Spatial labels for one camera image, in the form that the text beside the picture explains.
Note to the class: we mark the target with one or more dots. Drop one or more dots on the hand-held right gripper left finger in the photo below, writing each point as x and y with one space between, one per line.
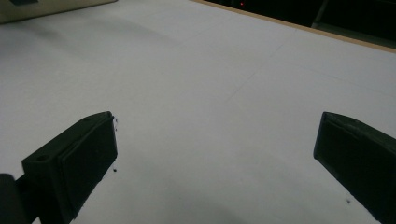
77 161

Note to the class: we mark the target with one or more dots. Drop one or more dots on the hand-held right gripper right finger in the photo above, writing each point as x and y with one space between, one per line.
361 155

